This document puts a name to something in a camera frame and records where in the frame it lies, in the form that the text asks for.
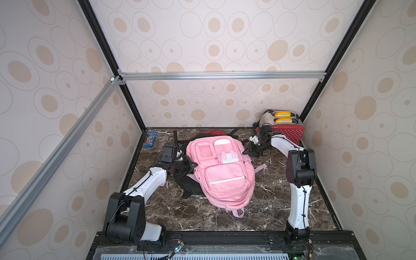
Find black backpack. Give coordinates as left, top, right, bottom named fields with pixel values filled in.
left=168, top=129, right=239, bottom=198

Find pink backpack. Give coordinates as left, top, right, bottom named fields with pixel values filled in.
left=186, top=135, right=267, bottom=218

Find red backpack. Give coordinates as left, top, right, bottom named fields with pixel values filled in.
left=202, top=130, right=226, bottom=136

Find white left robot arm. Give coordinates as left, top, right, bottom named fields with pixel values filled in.
left=102, top=158, right=198, bottom=244

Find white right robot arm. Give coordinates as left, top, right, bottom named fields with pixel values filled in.
left=244, top=123, right=317, bottom=248

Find yellow toast slice front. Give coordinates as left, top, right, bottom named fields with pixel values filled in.
left=275, top=118, right=293, bottom=124

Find yellow toast slice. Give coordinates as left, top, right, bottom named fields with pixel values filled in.
left=274, top=111, right=295, bottom=118
left=275, top=118, right=293, bottom=124

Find red polka dot toaster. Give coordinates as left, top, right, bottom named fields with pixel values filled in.
left=253, top=109, right=305, bottom=145

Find yellow toast slice rear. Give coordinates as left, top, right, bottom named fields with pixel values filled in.
left=274, top=111, right=295, bottom=118

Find blue candy packet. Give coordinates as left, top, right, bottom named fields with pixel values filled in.
left=144, top=131, right=158, bottom=147

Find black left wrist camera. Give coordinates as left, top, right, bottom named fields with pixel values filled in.
left=160, top=145, right=183, bottom=163

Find horizontal aluminium rail back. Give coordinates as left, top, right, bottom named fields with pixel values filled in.
left=120, top=71, right=327, bottom=81

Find aluminium rail left wall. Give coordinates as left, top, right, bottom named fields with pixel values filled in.
left=1, top=76, right=121, bottom=247

